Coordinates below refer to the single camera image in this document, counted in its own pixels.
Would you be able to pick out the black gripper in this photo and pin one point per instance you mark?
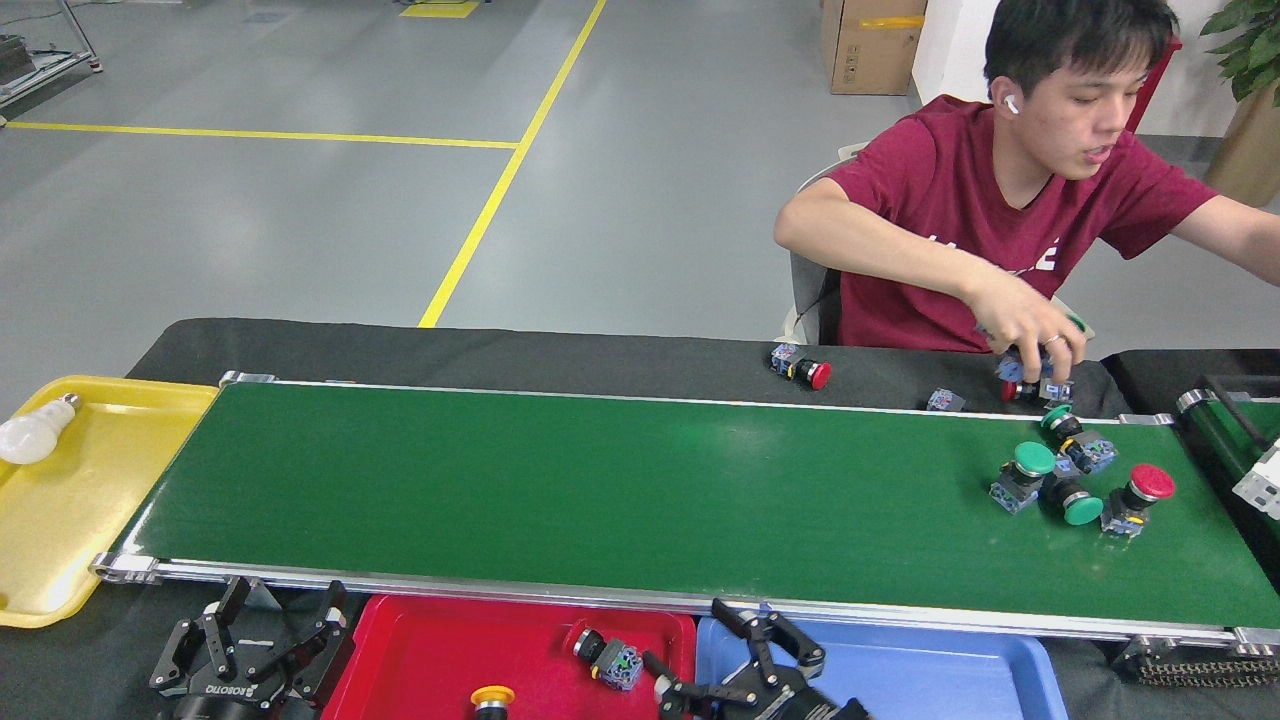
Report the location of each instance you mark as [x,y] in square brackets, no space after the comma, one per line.
[790,705]
[230,705]

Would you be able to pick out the red mushroom push button switch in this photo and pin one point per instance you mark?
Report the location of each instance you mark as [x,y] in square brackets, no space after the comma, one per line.
[1150,482]

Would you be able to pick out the person's right forearm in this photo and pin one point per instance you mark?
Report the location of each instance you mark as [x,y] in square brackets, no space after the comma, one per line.
[880,245]

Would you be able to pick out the person's left forearm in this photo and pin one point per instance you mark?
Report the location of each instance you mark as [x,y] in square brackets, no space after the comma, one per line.
[1240,235]

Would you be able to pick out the yellow plastic tray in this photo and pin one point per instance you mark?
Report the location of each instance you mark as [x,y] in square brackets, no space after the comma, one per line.
[90,500]

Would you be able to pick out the green conveyor belt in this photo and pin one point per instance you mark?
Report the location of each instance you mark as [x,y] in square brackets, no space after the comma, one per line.
[600,490]

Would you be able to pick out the short green feeder conveyor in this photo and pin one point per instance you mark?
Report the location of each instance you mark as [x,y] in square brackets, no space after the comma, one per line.
[1210,450]

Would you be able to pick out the black conveyor guide bar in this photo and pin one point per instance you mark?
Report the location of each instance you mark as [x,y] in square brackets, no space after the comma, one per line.
[1240,383]

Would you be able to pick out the person's right hand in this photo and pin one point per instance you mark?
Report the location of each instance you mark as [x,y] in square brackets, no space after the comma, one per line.
[1030,320]

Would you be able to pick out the red plastic bin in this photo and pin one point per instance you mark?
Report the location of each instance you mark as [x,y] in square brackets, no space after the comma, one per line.
[430,660]

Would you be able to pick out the blue plastic bin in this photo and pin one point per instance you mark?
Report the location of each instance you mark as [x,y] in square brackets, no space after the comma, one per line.
[950,680]

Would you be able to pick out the white light bulb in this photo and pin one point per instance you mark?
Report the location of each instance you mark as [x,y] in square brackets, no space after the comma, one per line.
[30,435]

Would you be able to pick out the black table cloth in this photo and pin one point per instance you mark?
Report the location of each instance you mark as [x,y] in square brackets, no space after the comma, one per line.
[500,350]
[1150,370]

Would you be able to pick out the person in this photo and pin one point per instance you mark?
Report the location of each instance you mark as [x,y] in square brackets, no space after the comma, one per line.
[950,200]

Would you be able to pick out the metal shelf rack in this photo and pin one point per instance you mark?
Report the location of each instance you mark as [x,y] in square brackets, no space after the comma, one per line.
[45,75]

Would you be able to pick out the brown cardboard box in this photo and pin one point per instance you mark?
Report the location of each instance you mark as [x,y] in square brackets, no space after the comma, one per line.
[875,50]

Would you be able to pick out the red fire extinguisher cabinet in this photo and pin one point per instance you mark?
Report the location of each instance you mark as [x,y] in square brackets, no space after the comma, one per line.
[1155,85]

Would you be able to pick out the potted green plant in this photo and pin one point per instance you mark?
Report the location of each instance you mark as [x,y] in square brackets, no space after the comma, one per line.
[1250,150]

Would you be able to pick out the black selector switch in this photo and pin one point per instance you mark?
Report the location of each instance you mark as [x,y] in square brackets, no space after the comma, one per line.
[610,662]

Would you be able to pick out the yellow push button switch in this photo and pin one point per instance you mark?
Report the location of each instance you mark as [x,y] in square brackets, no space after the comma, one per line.
[492,695]

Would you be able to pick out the blue switch contact block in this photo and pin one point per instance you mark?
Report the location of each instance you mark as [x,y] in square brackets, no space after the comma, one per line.
[945,400]

